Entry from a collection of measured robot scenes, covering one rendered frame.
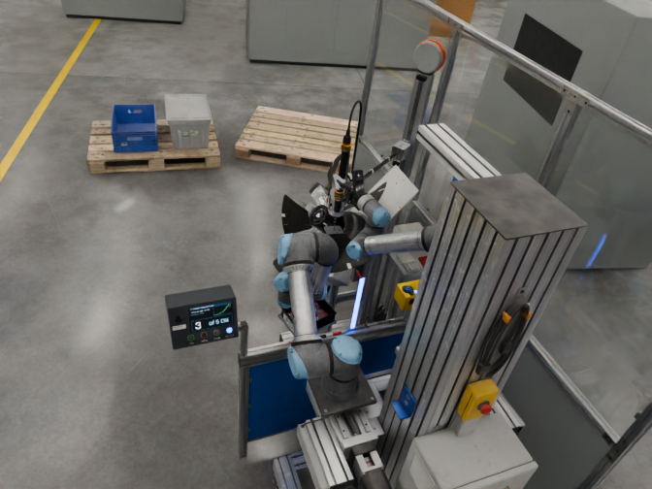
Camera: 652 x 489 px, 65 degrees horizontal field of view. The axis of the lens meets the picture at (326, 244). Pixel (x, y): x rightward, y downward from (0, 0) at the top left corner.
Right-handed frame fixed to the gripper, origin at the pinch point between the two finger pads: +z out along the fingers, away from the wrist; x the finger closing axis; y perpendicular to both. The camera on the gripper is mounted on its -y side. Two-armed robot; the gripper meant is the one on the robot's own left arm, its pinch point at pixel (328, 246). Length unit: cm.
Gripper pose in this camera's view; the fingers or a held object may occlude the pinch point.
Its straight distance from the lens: 243.3
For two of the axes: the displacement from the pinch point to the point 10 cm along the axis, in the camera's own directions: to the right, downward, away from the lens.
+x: -0.2, 8.2, 5.8
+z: 5.4, -4.8, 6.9
